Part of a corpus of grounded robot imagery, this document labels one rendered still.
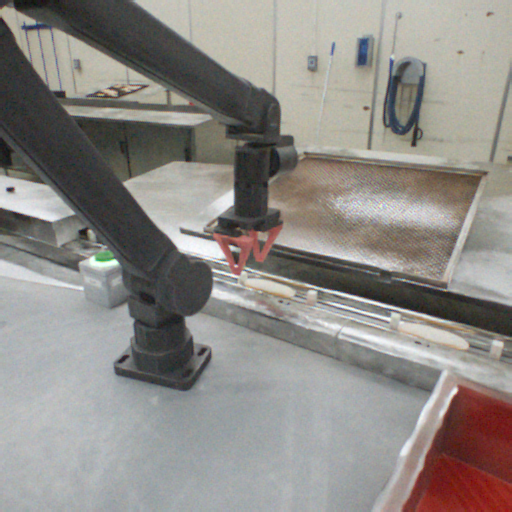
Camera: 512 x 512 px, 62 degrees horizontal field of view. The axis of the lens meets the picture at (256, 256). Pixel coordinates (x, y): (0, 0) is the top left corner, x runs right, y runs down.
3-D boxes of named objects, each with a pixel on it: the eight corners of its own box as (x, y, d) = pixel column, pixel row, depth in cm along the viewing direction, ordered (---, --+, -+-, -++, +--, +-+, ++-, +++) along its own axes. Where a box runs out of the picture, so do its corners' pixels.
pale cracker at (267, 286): (240, 287, 78) (240, 281, 77) (251, 279, 81) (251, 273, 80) (289, 301, 73) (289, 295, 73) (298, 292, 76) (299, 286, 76)
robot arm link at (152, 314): (130, 325, 60) (157, 339, 57) (121, 259, 56) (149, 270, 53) (178, 299, 66) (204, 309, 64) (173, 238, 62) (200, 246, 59)
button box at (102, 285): (84, 314, 81) (74, 261, 77) (116, 297, 87) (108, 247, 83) (114, 327, 77) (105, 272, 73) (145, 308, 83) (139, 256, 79)
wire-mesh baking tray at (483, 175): (203, 232, 93) (202, 226, 93) (303, 155, 128) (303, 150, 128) (447, 289, 70) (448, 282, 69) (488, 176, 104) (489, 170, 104)
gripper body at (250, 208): (216, 226, 69) (216, 181, 66) (249, 213, 77) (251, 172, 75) (250, 234, 66) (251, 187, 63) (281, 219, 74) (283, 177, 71)
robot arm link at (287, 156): (222, 101, 66) (268, 103, 61) (264, 101, 75) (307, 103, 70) (221, 178, 70) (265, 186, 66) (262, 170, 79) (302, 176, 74)
